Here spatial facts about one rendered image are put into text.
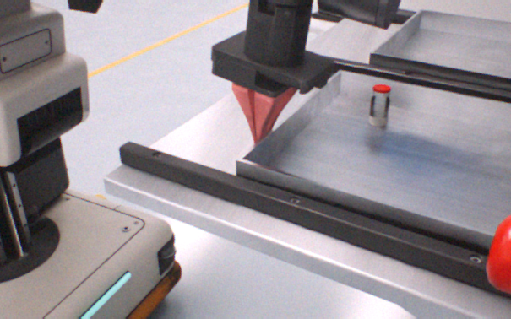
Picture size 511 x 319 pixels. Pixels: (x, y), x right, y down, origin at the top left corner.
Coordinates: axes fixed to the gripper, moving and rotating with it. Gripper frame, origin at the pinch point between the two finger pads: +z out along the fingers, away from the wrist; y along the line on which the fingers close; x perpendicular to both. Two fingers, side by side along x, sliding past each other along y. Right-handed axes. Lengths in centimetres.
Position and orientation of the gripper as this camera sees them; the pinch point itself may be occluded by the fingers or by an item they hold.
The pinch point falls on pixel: (261, 135)
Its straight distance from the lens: 55.4
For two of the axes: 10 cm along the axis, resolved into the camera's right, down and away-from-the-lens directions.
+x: 5.1, -4.2, 7.5
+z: -1.2, 8.2, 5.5
